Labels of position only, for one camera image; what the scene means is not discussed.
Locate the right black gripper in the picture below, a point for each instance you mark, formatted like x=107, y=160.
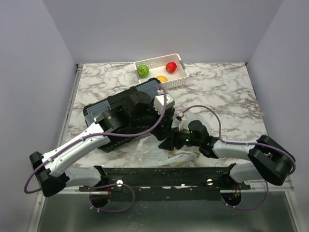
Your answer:
x=172, y=141

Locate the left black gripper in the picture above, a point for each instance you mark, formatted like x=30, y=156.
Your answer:
x=160, y=132

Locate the yellow fake lemon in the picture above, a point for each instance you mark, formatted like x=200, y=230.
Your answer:
x=162, y=79

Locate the green fake guava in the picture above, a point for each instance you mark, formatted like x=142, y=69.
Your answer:
x=143, y=71

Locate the white lemon print plastic bag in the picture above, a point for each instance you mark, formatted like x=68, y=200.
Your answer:
x=148, y=154

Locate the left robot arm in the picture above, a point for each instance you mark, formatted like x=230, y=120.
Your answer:
x=53, y=169

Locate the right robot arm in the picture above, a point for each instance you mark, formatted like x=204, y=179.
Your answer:
x=265, y=159

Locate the red fake apple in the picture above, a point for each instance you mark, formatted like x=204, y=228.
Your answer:
x=171, y=67

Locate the black plastic toolbox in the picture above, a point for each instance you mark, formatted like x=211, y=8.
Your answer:
x=110, y=112

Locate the white perforated plastic basket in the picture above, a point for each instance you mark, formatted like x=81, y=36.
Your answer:
x=157, y=67

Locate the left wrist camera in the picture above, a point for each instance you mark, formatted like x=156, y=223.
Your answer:
x=159, y=102

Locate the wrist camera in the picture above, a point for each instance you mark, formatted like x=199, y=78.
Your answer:
x=181, y=123
x=159, y=102

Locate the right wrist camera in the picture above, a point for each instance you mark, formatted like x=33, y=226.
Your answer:
x=181, y=123

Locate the black mounting rail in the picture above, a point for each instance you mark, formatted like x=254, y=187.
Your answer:
x=163, y=184

